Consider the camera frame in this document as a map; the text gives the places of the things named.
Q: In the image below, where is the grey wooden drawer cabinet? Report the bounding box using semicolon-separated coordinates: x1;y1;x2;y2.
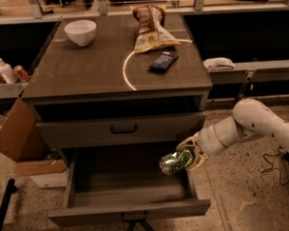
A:
18;10;217;164

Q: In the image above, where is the white pump bottle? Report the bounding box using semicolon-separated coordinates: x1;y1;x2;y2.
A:
0;57;18;84

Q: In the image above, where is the open grey middle drawer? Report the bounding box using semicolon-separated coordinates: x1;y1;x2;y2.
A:
49;143;210;227

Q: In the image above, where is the brown chip bag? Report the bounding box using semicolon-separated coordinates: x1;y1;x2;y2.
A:
130;4;180;54

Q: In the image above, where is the dark blue snack bar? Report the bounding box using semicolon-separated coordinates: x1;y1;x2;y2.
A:
149;51;179;72

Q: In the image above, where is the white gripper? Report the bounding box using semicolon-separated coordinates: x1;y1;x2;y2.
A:
176;125;227;171

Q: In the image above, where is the closed grey upper drawer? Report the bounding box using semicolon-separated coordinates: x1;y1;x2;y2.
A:
36;111;205;149

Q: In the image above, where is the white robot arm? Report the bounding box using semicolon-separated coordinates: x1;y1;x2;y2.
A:
177;99;289;167

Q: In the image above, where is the folded white cloth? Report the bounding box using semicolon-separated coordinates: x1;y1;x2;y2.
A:
203;57;235;70

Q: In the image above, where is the brown cardboard box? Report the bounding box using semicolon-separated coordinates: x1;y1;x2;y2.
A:
0;97;67;176

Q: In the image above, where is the white ceramic bowl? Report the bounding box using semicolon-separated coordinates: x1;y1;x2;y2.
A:
65;19;97;47

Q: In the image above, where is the black cable on floor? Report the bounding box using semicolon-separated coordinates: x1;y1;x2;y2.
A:
260;146;289;187

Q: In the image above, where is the black pole lower left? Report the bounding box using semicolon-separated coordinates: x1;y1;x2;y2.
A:
0;178;18;231

